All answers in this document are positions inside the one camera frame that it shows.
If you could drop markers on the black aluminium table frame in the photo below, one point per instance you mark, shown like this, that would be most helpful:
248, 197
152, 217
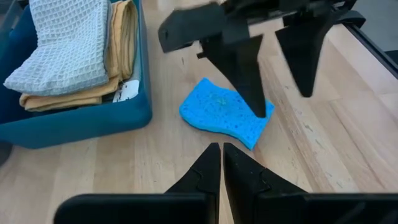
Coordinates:
379, 53

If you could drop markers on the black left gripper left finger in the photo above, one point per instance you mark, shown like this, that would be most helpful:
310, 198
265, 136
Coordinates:
140, 210

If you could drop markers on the blue sponge with pale spot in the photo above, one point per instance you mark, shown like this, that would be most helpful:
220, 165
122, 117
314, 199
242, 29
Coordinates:
214, 109

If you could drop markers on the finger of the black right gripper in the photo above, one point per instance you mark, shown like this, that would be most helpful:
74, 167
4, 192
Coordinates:
303, 53
242, 71

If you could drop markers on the teal plastic bin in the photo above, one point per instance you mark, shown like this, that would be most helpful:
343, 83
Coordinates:
77, 127

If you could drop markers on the white paper tag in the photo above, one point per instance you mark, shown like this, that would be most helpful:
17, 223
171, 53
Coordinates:
126, 91

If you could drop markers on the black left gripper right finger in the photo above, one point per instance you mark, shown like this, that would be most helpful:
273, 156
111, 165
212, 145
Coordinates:
295, 210

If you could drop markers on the yellow towel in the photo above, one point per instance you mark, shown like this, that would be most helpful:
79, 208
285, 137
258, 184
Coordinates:
124, 37

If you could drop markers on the grey waffle weave towel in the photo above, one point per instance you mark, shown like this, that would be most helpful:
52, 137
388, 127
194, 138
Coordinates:
68, 46

